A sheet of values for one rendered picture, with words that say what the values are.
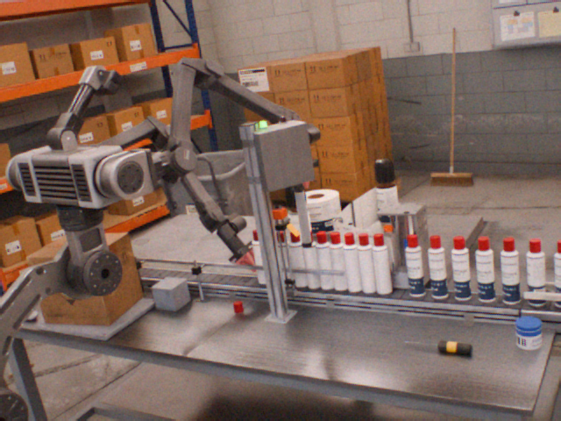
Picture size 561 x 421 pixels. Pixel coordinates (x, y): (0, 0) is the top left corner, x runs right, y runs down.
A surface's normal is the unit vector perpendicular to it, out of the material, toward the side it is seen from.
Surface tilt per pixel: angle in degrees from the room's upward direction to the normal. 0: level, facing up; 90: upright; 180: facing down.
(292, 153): 90
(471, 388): 0
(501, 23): 90
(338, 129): 90
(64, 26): 90
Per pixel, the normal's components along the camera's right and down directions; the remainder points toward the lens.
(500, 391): -0.15, -0.95
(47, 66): 0.79, 0.06
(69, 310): -0.33, 0.32
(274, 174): 0.43, 0.19
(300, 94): -0.54, 0.30
